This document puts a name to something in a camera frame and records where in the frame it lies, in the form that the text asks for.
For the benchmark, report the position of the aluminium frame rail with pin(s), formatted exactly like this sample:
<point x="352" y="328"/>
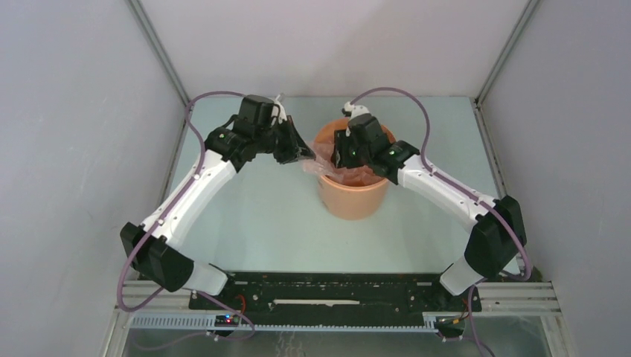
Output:
<point x="187" y="311"/>

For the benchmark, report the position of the small electronics board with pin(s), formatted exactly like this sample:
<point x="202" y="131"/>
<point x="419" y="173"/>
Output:
<point x="227" y="321"/>

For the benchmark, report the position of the pink plastic trash bag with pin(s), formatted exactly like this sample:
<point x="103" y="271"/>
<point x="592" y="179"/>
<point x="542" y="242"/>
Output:
<point x="322" y="165"/>

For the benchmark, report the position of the right corner frame post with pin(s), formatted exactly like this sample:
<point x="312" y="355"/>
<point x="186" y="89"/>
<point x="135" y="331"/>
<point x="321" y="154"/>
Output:
<point x="524" y="19"/>

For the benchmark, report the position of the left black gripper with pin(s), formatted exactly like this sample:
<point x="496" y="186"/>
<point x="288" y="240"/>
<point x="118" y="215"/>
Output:
<point x="292" y="149"/>

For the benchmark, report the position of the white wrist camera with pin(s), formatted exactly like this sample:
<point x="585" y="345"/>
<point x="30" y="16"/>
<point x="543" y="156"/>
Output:
<point x="356" y="114"/>
<point x="278" y="112"/>

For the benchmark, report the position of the corner frame post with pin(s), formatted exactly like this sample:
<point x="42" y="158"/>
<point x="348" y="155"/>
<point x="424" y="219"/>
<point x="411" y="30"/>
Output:
<point x="152" y="37"/>
<point x="524" y="19"/>

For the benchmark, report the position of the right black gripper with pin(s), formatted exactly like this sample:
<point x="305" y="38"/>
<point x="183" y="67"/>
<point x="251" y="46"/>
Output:
<point x="341" y="157"/>

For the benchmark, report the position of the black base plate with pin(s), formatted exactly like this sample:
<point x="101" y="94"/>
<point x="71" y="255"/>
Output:
<point x="325" y="298"/>

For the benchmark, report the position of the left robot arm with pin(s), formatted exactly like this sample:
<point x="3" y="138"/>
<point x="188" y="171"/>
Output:
<point x="153" y="247"/>

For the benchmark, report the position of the left corner frame post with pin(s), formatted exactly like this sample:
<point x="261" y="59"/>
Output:
<point x="152" y="37"/>

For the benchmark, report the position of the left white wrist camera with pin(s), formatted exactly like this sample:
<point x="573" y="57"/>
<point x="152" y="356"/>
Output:
<point x="278" y="112"/>

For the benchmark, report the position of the orange trash bin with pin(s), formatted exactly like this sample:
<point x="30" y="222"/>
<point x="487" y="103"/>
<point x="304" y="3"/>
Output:
<point x="345" y="202"/>

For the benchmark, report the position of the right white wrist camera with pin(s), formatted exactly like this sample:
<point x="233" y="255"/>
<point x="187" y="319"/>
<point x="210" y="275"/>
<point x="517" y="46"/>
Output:
<point x="356" y="114"/>

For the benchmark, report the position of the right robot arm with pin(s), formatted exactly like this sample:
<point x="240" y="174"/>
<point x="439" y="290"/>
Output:
<point x="495" y="226"/>

